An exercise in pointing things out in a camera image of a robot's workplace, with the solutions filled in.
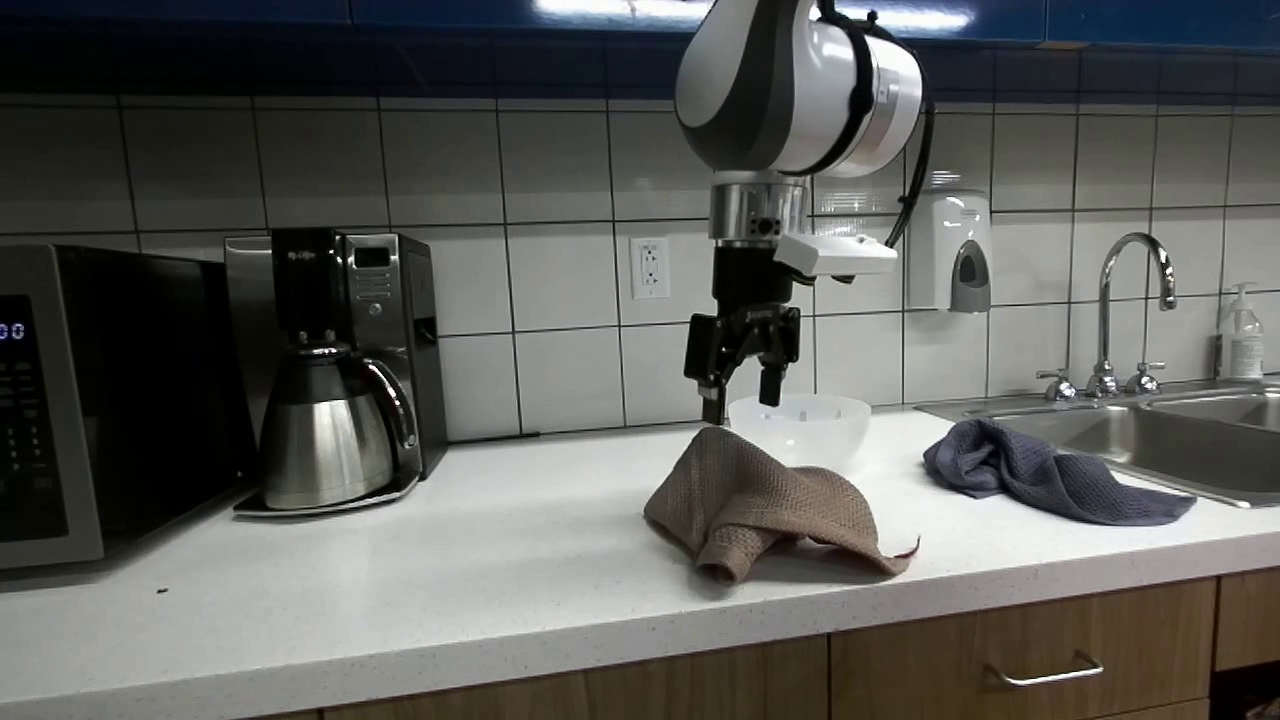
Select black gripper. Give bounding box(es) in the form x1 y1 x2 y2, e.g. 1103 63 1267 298
680 240 804 428

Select brown towel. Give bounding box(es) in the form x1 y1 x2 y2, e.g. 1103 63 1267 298
638 420 924 588

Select blue-grey towel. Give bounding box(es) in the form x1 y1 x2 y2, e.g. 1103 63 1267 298
918 416 1201 527

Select wooden cabinet door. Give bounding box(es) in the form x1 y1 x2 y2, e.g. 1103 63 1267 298
316 630 831 720

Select black coffee maker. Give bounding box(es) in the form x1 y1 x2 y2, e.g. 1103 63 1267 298
220 225 452 522

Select wooden drawer front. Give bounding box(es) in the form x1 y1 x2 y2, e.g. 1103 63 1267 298
1210 562 1280 675
823 577 1220 720

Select chrome gooseneck faucet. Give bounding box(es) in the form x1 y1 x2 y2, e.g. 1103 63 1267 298
1093 228 1183 401

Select stainless steel coffee carafe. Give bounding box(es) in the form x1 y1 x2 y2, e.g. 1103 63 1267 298
256 338 422 514

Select stainless steel double sink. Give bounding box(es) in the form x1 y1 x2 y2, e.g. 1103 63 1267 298
914 379 1280 513

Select blue upper cabinets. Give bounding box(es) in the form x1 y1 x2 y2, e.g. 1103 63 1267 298
0 0 1280 106

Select clear pump soap bottle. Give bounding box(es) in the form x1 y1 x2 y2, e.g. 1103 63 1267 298
1217 279 1267 386

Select black microwave oven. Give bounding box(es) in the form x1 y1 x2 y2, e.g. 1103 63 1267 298
0 240 258 578

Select white wall outlet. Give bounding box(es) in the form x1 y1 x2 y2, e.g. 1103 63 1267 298
624 233 674 304

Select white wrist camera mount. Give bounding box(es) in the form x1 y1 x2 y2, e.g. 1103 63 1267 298
770 225 903 284

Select white wall soap dispenser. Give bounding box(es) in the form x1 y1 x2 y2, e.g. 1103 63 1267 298
899 167 997 320

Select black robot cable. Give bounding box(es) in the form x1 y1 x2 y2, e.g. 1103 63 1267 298
812 0 938 252

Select metal drawer handle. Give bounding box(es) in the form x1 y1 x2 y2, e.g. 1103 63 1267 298
982 647 1111 695

